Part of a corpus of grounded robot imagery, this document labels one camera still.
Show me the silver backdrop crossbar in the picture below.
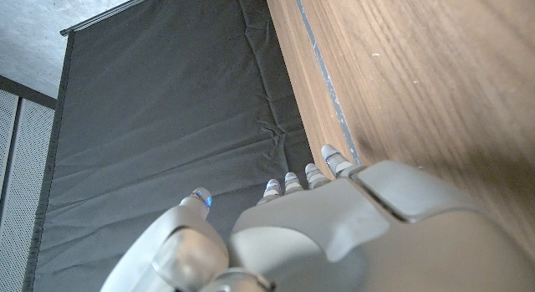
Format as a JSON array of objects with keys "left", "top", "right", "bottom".
[{"left": 59, "top": 0, "right": 167, "bottom": 37}]

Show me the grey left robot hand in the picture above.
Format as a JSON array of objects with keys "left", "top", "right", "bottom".
[{"left": 99, "top": 143, "right": 535, "bottom": 292}]

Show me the black backdrop curtain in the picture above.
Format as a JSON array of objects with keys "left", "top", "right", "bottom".
[{"left": 23, "top": 0, "right": 314, "bottom": 292}]

